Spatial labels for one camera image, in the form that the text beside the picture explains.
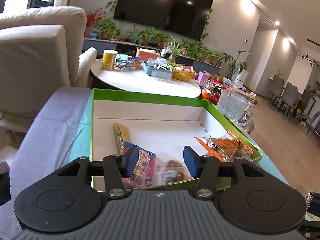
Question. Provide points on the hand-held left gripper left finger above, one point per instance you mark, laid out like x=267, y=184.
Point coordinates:
x=131, y=161

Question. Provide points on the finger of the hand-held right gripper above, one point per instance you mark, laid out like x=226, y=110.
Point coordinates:
x=315, y=196

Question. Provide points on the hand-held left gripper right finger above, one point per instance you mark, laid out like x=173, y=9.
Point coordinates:
x=191, y=161

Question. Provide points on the blue purple snack packet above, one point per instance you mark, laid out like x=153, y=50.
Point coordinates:
x=145, y=165

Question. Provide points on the dark clear snack packet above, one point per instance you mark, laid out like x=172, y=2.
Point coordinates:
x=173, y=171

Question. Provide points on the long yellow snack packet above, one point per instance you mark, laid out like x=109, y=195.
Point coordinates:
x=122, y=135

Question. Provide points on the orange-edged clear snack packet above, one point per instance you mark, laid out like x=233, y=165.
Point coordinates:
x=222, y=146

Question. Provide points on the green cardboard box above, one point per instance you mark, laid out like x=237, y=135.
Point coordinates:
x=150, y=110

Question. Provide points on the grey dining chair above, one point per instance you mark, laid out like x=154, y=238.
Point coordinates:
x=291, y=97
x=311, y=121
x=277, y=87

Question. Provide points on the round white coffee table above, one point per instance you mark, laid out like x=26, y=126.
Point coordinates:
x=140, y=80

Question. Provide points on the pink box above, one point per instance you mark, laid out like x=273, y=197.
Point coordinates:
x=203, y=78

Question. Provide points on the yellow wicker basket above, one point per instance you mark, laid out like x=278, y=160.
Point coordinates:
x=183, y=74

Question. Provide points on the blue plastic basket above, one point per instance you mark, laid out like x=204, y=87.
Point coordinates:
x=157, y=73

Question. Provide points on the grey table cloth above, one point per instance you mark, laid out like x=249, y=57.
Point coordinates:
x=42, y=135

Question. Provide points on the white air purifier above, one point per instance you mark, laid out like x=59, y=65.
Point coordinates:
x=242, y=78

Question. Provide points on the assorted small packets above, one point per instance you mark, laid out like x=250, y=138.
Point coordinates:
x=127, y=62

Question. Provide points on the yellow canister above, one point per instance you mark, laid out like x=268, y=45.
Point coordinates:
x=109, y=60

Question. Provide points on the tall broad-leaf plant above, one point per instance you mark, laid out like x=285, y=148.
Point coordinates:
x=235, y=63

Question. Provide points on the orange box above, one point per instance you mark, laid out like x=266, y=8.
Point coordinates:
x=146, y=54

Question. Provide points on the spider plant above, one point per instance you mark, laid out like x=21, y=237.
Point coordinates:
x=175, y=48

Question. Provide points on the grey television cabinet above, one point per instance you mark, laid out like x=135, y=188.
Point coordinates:
x=105, y=45

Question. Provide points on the row of potted plants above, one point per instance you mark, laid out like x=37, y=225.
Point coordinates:
x=150, y=35

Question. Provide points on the beige recliner armchair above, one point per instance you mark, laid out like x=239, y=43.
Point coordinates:
x=37, y=62

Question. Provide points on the red flower bouquet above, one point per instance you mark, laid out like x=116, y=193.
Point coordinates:
x=93, y=20

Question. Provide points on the black wall lamp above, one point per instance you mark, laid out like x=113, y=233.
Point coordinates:
x=311, y=61

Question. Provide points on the black wall television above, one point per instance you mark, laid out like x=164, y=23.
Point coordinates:
x=162, y=7

